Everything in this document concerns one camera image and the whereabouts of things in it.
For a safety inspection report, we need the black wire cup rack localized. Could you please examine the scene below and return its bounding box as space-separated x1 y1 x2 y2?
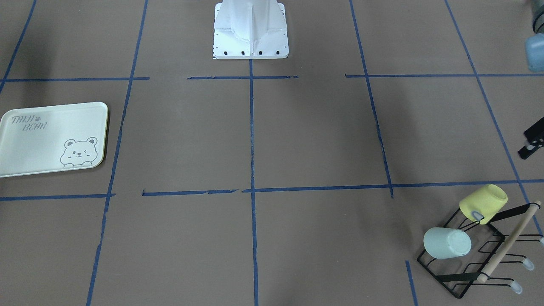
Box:
416 204 543 299

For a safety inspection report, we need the wooden rack handle bar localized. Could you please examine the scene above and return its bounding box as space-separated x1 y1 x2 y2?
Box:
477 201 541 283

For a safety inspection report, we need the cream bear tray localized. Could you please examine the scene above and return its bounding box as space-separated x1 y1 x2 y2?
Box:
0 102 109 178

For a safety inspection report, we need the pale green cup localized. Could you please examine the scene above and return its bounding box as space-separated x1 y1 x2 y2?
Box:
423 228 472 259

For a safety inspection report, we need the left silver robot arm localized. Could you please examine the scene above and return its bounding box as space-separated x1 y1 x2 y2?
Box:
518 0 544 159

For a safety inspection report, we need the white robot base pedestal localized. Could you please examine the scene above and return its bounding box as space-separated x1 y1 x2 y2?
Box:
212 0 289 60

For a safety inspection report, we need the yellow cup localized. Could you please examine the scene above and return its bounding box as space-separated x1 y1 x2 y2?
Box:
459 184 508 224

